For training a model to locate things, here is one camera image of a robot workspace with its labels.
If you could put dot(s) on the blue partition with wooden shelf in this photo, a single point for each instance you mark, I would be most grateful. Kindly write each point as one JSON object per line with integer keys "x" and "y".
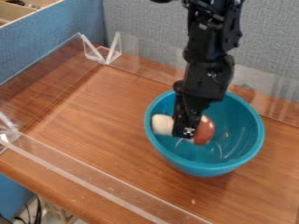
{"x": 28, "y": 38}

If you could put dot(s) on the blue plastic bowl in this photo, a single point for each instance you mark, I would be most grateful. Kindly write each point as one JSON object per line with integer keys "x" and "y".
{"x": 236, "y": 143}

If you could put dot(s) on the clear acrylic front barrier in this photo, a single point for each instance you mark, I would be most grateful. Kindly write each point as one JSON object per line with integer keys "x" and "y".
{"x": 140, "y": 202}

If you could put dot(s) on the clear acrylic left barrier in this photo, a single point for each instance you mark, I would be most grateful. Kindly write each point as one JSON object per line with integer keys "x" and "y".
{"x": 33, "y": 93}

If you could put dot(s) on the clear acrylic corner bracket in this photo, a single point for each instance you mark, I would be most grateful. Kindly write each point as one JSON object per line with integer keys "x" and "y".
{"x": 104, "y": 55}

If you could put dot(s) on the clear acrylic back barrier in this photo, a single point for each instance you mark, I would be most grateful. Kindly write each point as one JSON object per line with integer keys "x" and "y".
{"x": 271, "y": 94}

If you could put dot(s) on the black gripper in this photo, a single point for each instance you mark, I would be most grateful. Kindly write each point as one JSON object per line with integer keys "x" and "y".
{"x": 203, "y": 86}

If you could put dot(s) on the clear acrylic barrier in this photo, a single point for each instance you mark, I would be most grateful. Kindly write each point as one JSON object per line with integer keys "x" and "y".
{"x": 33, "y": 93}
{"x": 140, "y": 202}
{"x": 271, "y": 94}

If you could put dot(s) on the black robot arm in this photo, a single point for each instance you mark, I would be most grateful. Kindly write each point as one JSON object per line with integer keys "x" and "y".
{"x": 213, "y": 35}

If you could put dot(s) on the brown white toy mushroom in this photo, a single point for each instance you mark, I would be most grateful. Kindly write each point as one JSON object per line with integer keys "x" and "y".
{"x": 163, "y": 127}

